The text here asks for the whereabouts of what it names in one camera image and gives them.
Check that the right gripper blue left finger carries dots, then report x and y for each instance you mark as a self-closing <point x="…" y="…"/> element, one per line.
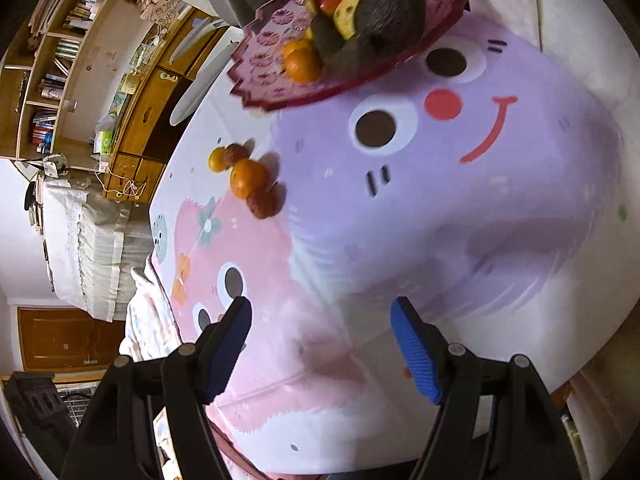
<point x="192" y="377"/>

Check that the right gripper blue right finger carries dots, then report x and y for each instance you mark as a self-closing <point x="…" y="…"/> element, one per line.
<point x="449" y="376"/>

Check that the small dark red fruit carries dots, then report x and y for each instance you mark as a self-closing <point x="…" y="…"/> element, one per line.
<point x="261" y="203"/>
<point x="234" y="153"/>

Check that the mandarin orange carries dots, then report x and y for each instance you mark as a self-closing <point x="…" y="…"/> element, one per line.
<point x="295" y="45"/>
<point x="247" y="176"/>
<point x="303" y="66"/>

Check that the small yellow mandarin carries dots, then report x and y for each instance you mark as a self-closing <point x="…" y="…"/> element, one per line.
<point x="217" y="160"/>

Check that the dark overripe banana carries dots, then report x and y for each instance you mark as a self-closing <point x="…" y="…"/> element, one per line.
<point x="342" y="58"/>

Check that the dark avocado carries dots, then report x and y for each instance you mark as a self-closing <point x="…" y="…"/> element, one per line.
<point x="390" y="26"/>

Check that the yellow pear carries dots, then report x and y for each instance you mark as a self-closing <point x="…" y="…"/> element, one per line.
<point x="353" y="16"/>

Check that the floral patterned blanket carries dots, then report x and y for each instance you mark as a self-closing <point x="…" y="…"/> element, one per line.
<point x="151" y="331"/>

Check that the brown wooden door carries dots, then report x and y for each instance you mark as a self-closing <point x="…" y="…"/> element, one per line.
<point x="66" y="340"/>

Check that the lace covered piano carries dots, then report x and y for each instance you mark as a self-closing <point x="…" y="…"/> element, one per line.
<point x="92" y="244"/>

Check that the cartoon monster tablecloth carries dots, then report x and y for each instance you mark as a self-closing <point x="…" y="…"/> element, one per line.
<point x="482" y="180"/>

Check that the wooden desk with drawers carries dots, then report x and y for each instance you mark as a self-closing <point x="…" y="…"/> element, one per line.
<point x="144" y="138"/>

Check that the green tissue pack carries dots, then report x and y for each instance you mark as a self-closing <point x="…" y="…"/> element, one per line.
<point x="103" y="142"/>

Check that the pink glass fruit bowl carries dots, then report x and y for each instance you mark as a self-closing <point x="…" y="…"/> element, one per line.
<point x="257" y="70"/>

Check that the wooden bookshelf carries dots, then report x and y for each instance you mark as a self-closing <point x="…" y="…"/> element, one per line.
<point x="70" y="70"/>

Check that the white floral curtain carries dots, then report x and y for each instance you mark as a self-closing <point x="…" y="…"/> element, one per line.
<point x="582" y="33"/>

